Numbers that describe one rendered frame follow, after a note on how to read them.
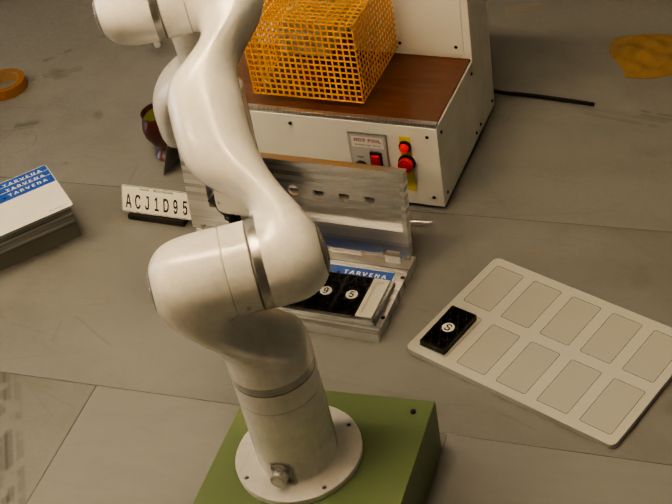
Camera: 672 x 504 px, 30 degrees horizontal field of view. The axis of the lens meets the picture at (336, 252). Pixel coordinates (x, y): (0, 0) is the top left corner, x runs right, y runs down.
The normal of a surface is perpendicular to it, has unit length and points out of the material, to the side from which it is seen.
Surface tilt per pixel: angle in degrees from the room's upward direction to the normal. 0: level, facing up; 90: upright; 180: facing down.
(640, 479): 0
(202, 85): 37
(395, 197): 83
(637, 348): 0
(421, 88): 0
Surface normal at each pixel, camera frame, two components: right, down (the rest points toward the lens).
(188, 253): -0.14, -0.52
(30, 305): -0.14, -0.76
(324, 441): 0.76, 0.29
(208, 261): -0.05, -0.28
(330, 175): -0.37, 0.55
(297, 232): 0.33, -0.37
